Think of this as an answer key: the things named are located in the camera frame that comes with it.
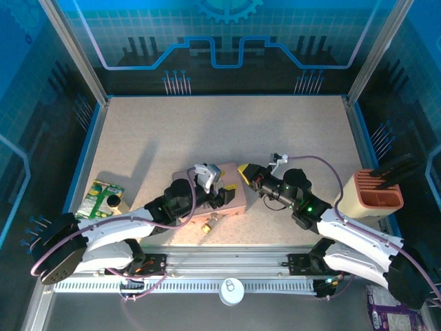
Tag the pink tin box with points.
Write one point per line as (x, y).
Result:
(234, 207)

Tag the purple snack packet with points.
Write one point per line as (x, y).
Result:
(382, 313)

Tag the green juice carton black cap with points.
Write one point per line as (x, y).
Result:
(98, 196)

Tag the white round lock-icon button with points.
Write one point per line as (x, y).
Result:
(231, 293)

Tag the beige terracotta knife block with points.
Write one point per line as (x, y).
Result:
(379, 201)

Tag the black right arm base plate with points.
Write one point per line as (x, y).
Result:
(296, 263)

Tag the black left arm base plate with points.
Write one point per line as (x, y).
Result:
(156, 263)

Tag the aluminium mounting rail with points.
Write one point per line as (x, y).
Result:
(224, 260)

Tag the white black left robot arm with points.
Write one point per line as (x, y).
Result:
(113, 224)

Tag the aluminium frame post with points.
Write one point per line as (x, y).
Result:
(75, 51)
(377, 51)

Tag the black knife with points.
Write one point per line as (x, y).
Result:
(399, 162)
(396, 179)
(403, 170)

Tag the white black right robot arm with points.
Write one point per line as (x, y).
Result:
(358, 238)

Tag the brass padlock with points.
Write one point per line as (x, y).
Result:
(206, 228)

